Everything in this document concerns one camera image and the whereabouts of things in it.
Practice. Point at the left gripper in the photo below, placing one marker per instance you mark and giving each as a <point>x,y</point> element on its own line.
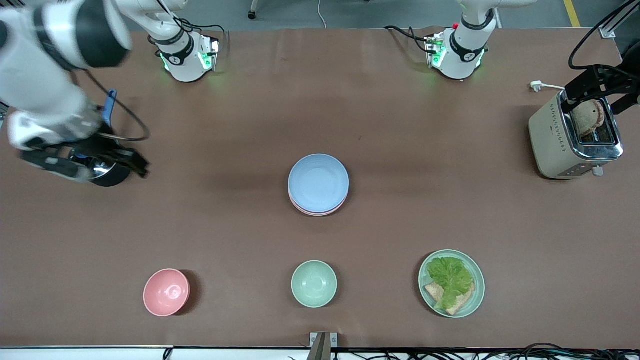
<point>596,83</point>

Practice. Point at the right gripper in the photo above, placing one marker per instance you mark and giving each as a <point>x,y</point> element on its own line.
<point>104,148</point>

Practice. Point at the blue plate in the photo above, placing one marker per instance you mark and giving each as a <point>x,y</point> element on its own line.
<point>318,181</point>

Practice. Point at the pink plate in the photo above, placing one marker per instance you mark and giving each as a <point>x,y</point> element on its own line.
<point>318,213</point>

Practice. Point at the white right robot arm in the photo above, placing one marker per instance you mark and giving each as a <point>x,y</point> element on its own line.
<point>30,75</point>

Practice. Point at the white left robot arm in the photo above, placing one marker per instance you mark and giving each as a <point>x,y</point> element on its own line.
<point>460,60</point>

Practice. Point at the round brown bread slice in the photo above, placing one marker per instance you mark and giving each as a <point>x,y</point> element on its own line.
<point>587,117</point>

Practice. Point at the dark blue saucepan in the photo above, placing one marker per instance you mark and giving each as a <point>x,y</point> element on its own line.
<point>116,177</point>

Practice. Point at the glass lid with blue knob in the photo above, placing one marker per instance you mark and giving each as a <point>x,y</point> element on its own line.
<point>100,172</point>

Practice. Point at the beige chrome toaster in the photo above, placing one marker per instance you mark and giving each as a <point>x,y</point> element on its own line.
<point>550,145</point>

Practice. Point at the brown table cover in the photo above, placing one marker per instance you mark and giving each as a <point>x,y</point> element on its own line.
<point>250,125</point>

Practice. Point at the pink bowl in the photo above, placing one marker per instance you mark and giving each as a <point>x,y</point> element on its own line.
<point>166,292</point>

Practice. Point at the black chair caster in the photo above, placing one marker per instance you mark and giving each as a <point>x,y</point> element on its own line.
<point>252,12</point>

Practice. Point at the green bowl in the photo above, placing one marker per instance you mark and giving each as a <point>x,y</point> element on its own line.
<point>314,284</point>

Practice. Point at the green plate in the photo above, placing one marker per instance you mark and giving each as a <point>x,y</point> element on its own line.
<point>477,292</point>

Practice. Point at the green lettuce leaf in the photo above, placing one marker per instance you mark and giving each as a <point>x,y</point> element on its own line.
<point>450,275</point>

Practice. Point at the aluminium frame profile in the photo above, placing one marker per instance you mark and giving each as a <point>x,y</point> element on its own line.
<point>612,25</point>

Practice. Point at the grey metal mount bracket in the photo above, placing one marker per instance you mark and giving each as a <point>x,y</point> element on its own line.
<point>322,345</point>

